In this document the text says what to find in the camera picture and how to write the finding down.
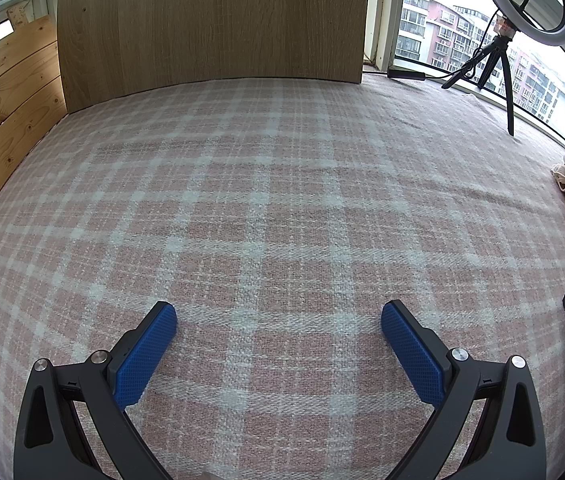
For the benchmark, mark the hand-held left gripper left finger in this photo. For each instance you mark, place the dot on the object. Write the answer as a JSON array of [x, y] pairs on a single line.
[[145, 355]]

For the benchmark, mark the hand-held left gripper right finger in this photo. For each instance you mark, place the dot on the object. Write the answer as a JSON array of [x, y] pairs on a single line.
[[412, 355]]

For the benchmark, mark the black bar-shaped device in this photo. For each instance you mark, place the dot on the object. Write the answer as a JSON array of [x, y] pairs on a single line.
[[407, 75]]

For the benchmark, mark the pine wood panel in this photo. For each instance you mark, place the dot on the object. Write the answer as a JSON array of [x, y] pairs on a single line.
[[2, 110]]

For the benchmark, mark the light wooden headboard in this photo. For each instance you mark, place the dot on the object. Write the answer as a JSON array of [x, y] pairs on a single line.
[[212, 20]]

